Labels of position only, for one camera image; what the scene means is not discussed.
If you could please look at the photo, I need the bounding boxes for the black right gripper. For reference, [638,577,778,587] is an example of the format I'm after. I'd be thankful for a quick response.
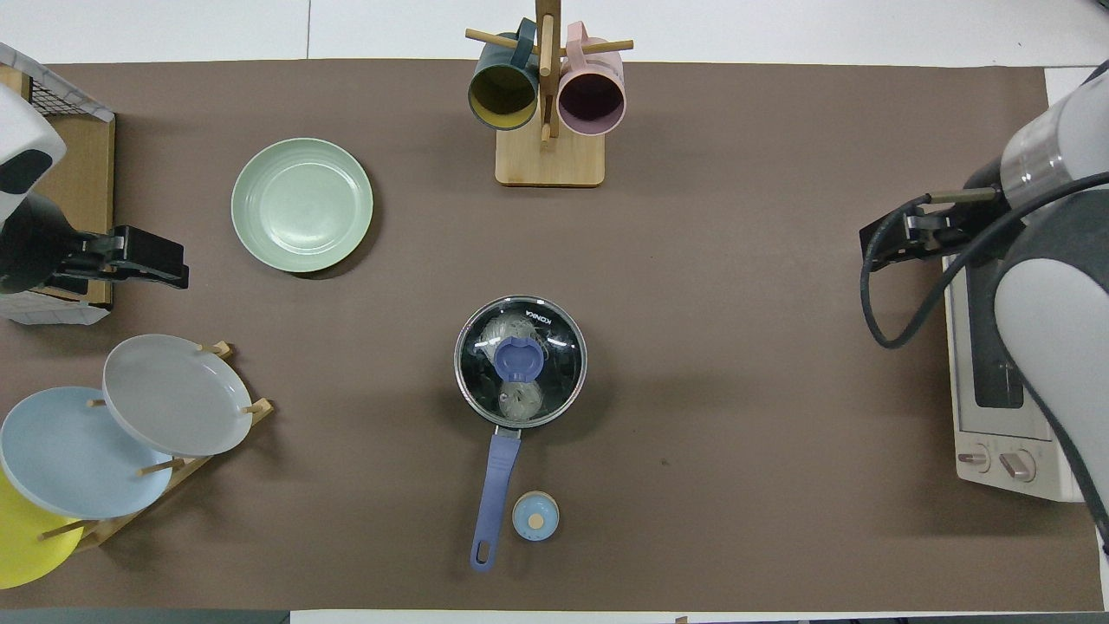
[859,185,1011,273]

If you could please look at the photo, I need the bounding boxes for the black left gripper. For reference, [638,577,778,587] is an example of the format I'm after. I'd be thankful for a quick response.
[0,194,191,296]

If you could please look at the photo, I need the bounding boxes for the glass lid with blue knob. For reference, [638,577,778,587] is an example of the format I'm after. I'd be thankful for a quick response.
[454,296,588,429]

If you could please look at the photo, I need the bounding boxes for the white vermicelli bundle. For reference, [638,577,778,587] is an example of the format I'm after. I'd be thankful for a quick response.
[479,312,548,423]

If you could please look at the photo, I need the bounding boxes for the grey plate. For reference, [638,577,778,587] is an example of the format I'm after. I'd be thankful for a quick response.
[102,334,254,458]

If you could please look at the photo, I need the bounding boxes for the green plate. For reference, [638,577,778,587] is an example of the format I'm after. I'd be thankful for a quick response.
[230,138,374,274]

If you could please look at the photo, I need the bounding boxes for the wooden plate rack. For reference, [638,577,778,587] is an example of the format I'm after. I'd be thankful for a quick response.
[35,341,276,551]

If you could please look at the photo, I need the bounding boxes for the light blue plate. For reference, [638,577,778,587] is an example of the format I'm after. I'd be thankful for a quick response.
[0,387,174,520]

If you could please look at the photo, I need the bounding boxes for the yellow plate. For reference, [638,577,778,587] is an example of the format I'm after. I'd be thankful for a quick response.
[0,468,85,590]

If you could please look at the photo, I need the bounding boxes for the white patterned cloth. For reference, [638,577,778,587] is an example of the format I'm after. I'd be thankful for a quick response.
[0,290,112,327]
[0,42,115,122]

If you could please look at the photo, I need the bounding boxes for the white toaster oven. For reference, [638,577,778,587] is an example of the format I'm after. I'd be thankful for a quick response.
[943,251,1109,504]

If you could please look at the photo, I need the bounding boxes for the brown table mat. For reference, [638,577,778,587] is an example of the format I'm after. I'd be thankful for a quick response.
[0,59,1101,612]

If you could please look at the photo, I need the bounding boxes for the pink mug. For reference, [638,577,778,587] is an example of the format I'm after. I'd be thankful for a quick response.
[557,22,626,137]

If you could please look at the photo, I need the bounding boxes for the wooden mug tree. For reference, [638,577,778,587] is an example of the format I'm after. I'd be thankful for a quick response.
[465,0,634,188]

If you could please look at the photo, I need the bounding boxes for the teal mug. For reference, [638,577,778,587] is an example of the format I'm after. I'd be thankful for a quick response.
[468,19,540,132]

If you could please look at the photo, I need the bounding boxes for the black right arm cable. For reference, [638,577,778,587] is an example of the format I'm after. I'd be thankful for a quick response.
[859,172,1109,350]

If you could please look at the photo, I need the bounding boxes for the black wire basket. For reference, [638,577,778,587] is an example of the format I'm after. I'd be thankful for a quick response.
[17,74,113,122]

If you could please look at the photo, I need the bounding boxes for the dark pot with blue handle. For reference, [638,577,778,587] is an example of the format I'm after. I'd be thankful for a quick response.
[454,296,588,573]

